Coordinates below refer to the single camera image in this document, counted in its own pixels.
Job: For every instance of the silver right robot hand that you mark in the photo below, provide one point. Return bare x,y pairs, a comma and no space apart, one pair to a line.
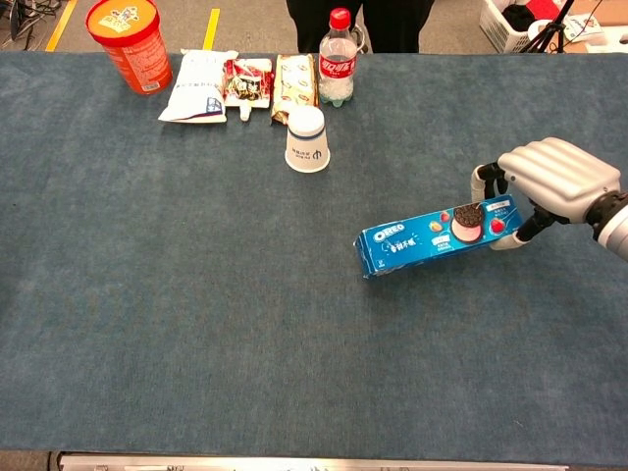
559,176

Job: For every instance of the blue Oreo cookie box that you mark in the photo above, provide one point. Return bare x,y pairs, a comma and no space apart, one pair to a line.
407,250

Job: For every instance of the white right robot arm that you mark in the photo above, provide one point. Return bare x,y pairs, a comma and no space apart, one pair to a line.
615,225

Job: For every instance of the black tripod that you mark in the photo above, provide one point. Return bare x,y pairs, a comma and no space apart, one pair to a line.
544,32

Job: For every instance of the white plastic basket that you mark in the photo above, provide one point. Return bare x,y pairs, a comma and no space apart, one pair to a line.
495,24

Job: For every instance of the person in black trousers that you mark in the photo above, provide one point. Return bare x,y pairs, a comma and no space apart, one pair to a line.
392,24

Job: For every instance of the clear cola bottle red cap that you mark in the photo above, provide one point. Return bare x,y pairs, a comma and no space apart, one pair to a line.
337,64

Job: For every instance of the white paper cup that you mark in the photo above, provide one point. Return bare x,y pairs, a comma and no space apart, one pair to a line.
306,142

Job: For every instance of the gold brown snack pack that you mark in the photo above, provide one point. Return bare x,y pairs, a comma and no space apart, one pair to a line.
292,83

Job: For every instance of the red spouted drink pouch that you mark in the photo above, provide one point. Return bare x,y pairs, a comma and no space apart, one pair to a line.
247,83

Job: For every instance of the white snack bag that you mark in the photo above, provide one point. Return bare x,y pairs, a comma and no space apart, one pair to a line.
196,88

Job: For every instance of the teal felt table cloth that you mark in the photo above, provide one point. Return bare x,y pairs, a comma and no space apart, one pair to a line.
196,294

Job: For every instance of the orange cylindrical snack canister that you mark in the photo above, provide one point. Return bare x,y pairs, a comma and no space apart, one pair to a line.
137,54

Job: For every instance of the aluminium profile rail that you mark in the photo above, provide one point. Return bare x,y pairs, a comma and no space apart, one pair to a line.
294,463

